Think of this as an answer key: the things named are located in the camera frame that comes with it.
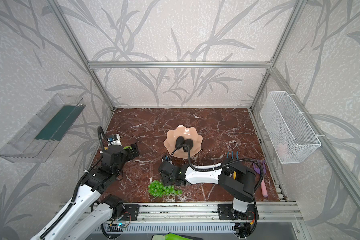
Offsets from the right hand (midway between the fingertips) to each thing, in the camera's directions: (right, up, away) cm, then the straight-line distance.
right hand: (165, 172), depth 84 cm
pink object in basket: (+60, +15, -12) cm, 63 cm away
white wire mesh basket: (+56, +23, -23) cm, 64 cm away
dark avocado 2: (+13, +15, +11) cm, 23 cm away
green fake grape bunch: (-4, -7, -6) cm, 10 cm away
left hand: (-17, +19, -7) cm, 26 cm away
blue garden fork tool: (+41, +8, +9) cm, 42 cm away
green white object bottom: (+6, -23, -17) cm, 30 cm away
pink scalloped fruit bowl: (+14, +21, +17) cm, 30 cm away
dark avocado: (+7, +16, +12) cm, 21 cm away
